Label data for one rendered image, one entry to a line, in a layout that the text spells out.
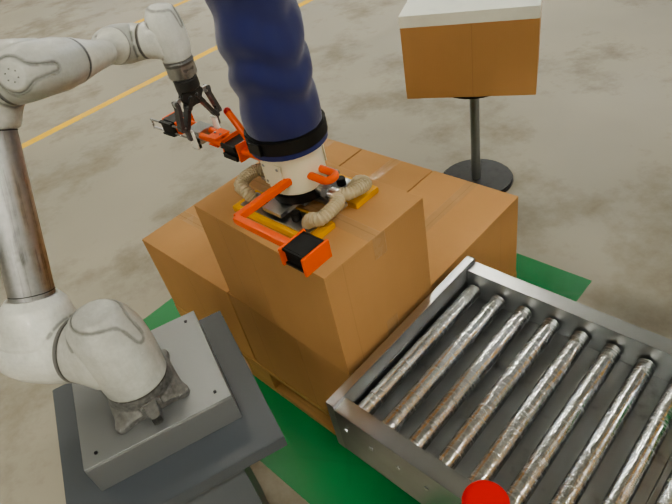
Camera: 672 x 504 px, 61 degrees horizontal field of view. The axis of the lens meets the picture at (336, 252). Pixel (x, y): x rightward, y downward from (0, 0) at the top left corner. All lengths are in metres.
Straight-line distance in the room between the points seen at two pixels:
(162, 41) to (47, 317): 0.83
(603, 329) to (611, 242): 1.23
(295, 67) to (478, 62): 1.48
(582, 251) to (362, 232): 1.56
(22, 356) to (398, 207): 1.00
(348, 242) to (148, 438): 0.68
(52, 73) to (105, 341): 0.55
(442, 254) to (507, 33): 1.11
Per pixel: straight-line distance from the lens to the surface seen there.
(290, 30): 1.41
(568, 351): 1.75
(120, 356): 1.32
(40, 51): 1.30
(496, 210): 2.22
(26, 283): 1.43
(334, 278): 1.45
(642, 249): 2.95
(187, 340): 1.56
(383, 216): 1.57
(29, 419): 2.91
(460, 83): 2.83
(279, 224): 1.60
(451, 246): 2.07
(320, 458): 2.22
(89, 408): 1.55
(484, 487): 0.95
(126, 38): 1.81
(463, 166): 3.43
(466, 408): 1.68
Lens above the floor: 1.89
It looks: 40 degrees down
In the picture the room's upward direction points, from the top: 13 degrees counter-clockwise
